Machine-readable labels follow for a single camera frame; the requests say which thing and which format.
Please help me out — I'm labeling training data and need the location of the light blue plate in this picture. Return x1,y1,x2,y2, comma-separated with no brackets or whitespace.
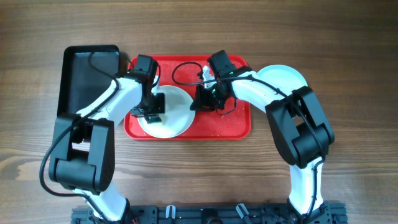
257,65,308,95

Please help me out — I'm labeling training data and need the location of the red plastic tray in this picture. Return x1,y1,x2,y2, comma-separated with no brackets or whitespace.
123,55,251,141

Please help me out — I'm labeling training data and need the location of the white plate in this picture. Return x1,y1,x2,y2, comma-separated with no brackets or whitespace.
138,85,195,139

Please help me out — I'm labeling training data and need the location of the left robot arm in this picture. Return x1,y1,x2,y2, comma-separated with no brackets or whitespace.
39,66,165,223

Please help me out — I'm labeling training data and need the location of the black plastic tray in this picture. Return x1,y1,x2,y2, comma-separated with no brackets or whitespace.
57,45,120,116

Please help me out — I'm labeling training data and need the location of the green yellow sponge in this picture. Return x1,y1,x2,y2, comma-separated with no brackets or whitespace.
144,114,162,124

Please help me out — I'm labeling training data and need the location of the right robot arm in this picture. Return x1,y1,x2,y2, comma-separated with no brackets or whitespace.
192,65,335,220

